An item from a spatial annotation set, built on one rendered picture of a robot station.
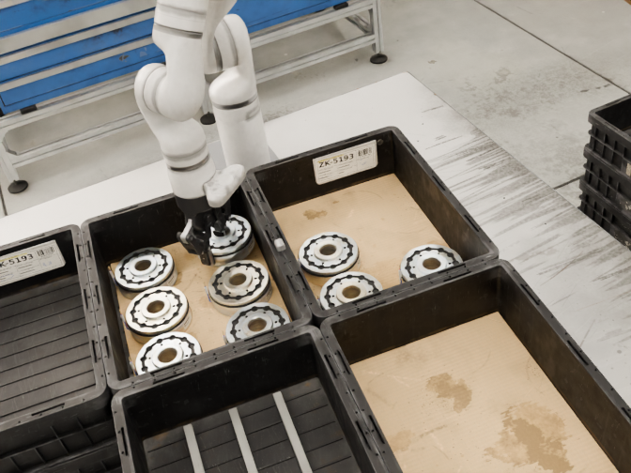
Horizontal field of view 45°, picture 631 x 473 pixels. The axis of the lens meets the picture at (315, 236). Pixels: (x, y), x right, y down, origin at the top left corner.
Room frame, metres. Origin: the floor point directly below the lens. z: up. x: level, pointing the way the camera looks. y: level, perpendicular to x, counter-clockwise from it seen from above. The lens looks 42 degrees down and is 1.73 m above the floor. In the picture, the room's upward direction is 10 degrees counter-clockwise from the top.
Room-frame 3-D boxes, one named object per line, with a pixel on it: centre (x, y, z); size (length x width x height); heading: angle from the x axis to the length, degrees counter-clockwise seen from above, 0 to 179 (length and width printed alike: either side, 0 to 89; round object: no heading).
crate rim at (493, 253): (0.95, -0.08, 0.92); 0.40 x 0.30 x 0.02; 13
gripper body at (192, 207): (0.98, 0.18, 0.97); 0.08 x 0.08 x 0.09
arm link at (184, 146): (0.99, 0.18, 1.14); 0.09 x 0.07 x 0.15; 43
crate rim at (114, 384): (0.89, 0.21, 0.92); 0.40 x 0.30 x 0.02; 13
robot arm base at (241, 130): (1.30, 0.11, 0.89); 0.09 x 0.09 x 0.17; 27
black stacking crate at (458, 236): (0.95, -0.08, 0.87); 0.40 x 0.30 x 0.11; 13
